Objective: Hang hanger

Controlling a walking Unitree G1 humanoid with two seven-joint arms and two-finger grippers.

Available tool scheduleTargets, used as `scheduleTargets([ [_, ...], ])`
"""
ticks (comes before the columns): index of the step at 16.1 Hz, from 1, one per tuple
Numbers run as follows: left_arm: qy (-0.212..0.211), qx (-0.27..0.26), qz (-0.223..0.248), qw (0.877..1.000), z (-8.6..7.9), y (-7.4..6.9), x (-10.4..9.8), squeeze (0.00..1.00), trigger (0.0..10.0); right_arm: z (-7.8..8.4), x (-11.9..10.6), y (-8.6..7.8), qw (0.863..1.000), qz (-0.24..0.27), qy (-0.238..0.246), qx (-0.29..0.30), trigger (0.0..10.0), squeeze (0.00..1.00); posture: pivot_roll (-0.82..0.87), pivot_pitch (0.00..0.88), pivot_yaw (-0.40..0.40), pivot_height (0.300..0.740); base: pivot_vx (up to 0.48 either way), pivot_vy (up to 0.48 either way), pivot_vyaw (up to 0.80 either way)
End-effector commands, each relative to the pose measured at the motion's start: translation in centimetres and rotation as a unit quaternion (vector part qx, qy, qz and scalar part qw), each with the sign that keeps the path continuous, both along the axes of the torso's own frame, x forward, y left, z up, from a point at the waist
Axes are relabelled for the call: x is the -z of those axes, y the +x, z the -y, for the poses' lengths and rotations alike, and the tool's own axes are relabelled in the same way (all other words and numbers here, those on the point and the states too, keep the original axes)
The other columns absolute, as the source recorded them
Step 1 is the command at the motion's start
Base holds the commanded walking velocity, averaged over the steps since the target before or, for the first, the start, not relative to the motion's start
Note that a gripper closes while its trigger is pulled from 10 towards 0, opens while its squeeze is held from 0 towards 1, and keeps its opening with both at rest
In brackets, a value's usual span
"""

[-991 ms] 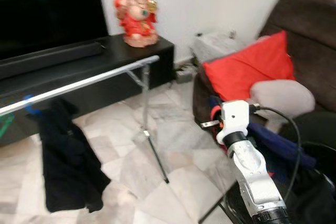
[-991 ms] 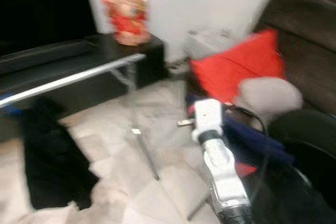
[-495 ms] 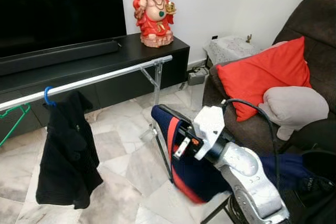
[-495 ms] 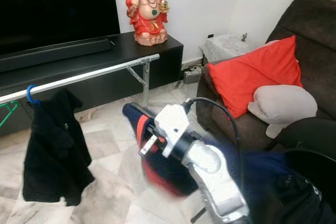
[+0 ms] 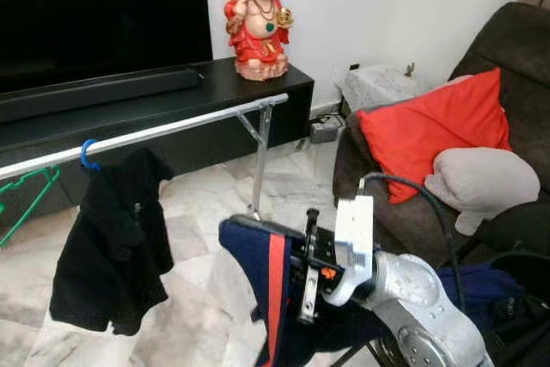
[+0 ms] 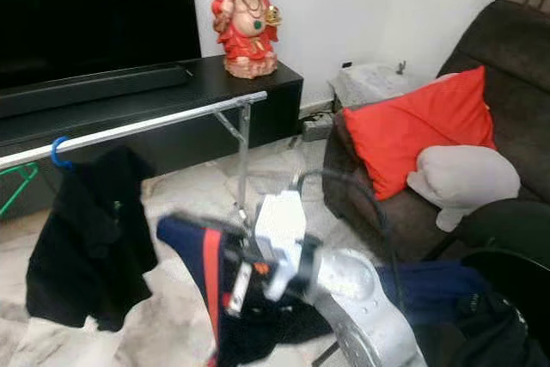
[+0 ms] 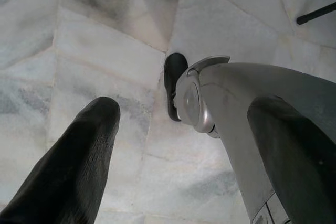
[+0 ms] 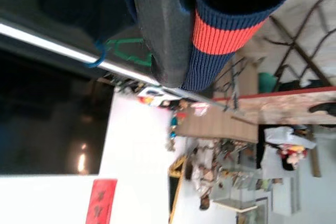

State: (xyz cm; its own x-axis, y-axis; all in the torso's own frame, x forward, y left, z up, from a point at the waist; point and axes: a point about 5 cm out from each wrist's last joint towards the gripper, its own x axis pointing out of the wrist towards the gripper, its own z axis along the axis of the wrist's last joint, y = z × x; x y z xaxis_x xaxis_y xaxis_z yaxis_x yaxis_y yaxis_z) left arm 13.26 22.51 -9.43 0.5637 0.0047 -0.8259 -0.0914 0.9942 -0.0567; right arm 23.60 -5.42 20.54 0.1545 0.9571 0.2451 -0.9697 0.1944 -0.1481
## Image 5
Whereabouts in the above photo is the side table with lace cover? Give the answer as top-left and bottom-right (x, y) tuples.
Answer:
(333, 64), (431, 114)

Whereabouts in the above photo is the red laughing Buddha statue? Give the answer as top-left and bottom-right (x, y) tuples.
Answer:
(223, 0), (295, 83)

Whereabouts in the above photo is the black shirt with green logo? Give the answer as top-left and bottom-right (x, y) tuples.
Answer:
(49, 148), (175, 336)

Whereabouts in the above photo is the black soundbar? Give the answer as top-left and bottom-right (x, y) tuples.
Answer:
(0, 66), (205, 125)

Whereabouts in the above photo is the black television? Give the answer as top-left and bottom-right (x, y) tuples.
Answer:
(0, 0), (214, 93)

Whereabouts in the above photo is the navy shirt red striped collar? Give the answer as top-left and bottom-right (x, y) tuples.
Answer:
(217, 217), (525, 367)

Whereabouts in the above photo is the red cushion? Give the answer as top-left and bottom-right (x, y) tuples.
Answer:
(357, 68), (512, 205)

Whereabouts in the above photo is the dark brown sofa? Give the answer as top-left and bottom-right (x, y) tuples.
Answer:
(333, 2), (550, 265)

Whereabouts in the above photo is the grey power strip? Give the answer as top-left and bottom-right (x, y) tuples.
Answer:
(309, 113), (345, 144)

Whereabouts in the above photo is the silver metal clothes rack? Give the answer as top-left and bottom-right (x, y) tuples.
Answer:
(0, 92), (290, 222)

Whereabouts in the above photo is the beige cushion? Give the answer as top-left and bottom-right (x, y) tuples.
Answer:
(424, 148), (541, 237)

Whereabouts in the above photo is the blue plastic hanger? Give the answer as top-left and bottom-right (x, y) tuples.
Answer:
(80, 138), (101, 170)

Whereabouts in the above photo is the black TV cabinet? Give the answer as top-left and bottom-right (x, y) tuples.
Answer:
(0, 58), (315, 222)

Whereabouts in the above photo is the green plastic hanger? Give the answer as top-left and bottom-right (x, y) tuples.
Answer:
(0, 165), (63, 249)

